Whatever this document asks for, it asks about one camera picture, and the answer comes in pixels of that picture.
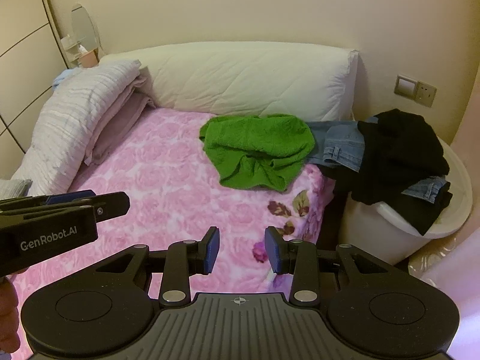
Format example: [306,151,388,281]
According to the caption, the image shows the white laundry tub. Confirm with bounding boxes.
[335,135,472,265]

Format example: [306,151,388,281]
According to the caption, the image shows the grey pillow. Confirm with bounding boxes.
[0,178,34,197]

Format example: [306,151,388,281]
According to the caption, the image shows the pink floral blanket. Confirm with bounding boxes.
[4,106,337,355]

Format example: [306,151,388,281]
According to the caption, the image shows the white wall shelf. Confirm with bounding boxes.
[60,34,84,67]

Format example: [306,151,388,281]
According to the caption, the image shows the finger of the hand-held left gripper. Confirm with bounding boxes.
[0,191,131,224]
[0,190,97,208]

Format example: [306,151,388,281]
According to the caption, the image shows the pink cup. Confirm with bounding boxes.
[80,50,99,69]

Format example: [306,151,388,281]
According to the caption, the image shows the oval mirror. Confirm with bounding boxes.
[71,3,102,51]

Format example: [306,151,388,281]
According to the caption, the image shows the cream wardrobe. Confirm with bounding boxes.
[0,0,70,154]

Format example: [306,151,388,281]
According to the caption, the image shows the person's left hand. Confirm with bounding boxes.
[0,279,20,354]

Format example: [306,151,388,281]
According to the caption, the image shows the black garment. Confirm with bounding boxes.
[320,109,454,236]

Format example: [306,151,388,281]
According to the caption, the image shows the white quilted headboard cushion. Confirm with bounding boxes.
[98,41,360,122]

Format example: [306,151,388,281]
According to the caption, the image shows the lilac folded duvet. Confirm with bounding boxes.
[9,59,156,192]

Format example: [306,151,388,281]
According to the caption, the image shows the beige wall socket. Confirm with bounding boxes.
[414,82,437,106]

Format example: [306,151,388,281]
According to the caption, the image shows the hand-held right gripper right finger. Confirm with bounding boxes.
[264,226,394,306]

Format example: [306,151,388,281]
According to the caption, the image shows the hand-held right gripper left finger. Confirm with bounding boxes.
[94,226,221,306]

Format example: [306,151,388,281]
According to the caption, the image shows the light blue bedding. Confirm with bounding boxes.
[52,68,77,88]

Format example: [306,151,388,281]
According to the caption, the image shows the blue jeans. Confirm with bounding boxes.
[305,117,452,200]

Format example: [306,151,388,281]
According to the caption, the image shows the beige wall switch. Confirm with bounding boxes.
[394,75,419,98]

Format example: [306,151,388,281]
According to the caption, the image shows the green knitted sweater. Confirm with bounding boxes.
[199,113,316,193]

